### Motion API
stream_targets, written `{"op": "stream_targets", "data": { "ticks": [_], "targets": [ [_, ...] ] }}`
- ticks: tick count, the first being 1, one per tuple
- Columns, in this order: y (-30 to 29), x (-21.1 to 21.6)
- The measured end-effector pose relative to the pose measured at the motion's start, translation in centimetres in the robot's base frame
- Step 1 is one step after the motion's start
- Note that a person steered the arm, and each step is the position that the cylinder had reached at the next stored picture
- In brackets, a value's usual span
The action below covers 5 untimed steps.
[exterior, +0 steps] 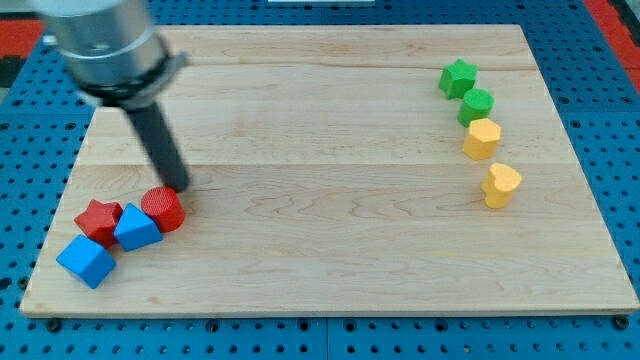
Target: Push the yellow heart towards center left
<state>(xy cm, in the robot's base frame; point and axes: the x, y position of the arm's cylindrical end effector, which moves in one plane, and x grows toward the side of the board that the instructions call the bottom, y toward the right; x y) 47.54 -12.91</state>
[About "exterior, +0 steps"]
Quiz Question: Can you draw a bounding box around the blue cube block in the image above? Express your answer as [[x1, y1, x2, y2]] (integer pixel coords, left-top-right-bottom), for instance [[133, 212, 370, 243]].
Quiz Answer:
[[56, 235, 116, 289]]

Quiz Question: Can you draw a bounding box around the green star block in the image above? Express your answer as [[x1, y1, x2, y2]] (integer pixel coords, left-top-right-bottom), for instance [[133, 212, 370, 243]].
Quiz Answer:
[[438, 59, 479, 99]]

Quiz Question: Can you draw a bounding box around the red star block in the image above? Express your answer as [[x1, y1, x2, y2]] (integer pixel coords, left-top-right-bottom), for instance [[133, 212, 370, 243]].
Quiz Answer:
[[74, 199, 123, 248]]

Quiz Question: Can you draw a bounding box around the red cylinder block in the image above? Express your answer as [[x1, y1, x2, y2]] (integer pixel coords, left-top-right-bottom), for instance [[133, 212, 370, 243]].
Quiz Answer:
[[141, 186, 186, 233]]

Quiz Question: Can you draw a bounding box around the yellow heart block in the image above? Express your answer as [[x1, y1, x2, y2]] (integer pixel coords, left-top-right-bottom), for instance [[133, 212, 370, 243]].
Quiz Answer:
[[481, 163, 522, 209]]

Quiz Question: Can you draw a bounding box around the blue triangle block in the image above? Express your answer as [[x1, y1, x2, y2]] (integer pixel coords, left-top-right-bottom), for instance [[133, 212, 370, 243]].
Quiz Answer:
[[114, 203, 163, 252]]

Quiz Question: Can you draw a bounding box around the yellow hexagon block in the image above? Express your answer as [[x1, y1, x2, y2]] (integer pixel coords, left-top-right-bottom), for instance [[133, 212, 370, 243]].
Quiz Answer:
[[463, 118, 502, 160]]

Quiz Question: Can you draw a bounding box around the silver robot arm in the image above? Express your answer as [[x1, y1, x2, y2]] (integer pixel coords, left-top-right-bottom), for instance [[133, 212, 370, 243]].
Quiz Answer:
[[28, 0, 187, 111]]

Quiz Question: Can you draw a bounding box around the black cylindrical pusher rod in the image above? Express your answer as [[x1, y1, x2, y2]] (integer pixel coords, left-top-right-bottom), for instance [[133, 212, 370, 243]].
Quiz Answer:
[[126, 102, 190, 193]]

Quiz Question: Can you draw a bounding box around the green cylinder block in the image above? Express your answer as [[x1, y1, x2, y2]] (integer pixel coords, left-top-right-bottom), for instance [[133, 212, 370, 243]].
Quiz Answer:
[[457, 89, 495, 127]]

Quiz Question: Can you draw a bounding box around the wooden board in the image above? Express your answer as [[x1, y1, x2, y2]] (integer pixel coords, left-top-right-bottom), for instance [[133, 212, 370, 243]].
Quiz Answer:
[[20, 25, 639, 319]]

